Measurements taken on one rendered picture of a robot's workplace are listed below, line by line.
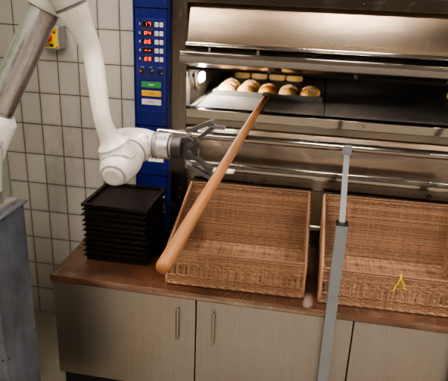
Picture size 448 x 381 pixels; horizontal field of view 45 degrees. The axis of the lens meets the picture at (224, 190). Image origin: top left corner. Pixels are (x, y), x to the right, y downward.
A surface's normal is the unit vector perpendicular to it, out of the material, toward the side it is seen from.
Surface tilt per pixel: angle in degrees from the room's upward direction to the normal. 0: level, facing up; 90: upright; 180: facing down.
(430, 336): 90
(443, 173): 70
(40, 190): 90
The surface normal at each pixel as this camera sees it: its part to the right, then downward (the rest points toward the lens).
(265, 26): -0.15, 0.00
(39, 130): -0.18, 0.34
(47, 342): 0.04, -0.94
